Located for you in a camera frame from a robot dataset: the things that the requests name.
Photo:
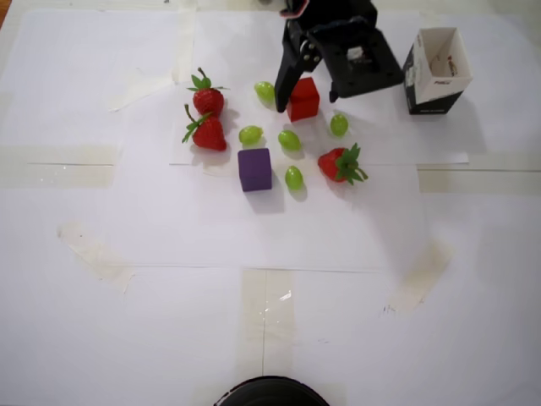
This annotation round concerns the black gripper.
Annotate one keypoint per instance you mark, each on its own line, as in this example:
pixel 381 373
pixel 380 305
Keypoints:
pixel 310 52

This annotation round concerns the clear tape strip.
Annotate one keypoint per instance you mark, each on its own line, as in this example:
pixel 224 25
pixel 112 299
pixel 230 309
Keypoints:
pixel 268 321
pixel 185 42
pixel 63 169
pixel 477 177

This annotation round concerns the black round dome object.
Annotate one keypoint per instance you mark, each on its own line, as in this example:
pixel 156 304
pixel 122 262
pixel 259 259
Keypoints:
pixel 270 393

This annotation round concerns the purple wooden cube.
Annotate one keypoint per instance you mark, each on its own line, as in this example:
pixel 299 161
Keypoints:
pixel 253 169

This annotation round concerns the red plastic strawberry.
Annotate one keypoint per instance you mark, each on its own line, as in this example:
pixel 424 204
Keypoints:
pixel 331 166
pixel 208 101
pixel 209 135

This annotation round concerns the red wooden cube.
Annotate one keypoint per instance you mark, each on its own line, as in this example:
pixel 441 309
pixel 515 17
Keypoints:
pixel 304 103

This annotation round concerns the white and black cardboard box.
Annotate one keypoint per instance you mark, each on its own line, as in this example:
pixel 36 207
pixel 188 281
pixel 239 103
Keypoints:
pixel 435 103

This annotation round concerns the green plastic grape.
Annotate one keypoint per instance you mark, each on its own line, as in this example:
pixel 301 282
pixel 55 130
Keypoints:
pixel 250 135
pixel 293 177
pixel 263 90
pixel 289 140
pixel 339 125

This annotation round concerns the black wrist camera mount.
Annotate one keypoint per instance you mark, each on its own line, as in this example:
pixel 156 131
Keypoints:
pixel 380 80

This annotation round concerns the beige masking tape strip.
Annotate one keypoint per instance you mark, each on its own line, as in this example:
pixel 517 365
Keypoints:
pixel 422 275
pixel 135 91
pixel 93 254

